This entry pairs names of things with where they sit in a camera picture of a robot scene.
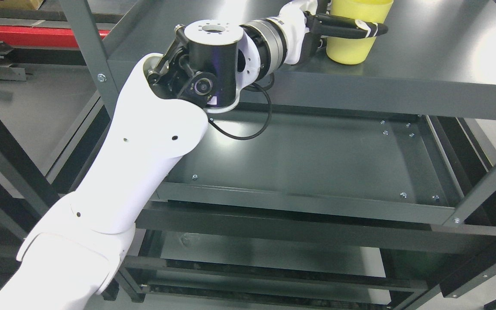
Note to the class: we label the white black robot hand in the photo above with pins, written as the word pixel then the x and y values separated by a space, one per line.
pixel 304 23

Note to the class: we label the yellow plastic cup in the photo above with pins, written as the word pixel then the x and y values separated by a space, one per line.
pixel 355 26

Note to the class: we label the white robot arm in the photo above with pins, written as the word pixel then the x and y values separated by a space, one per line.
pixel 77 247

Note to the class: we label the black metal shelf rack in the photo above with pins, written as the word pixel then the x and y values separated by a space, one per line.
pixel 367 191

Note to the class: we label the red metal beam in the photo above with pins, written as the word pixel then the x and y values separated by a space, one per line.
pixel 29 36

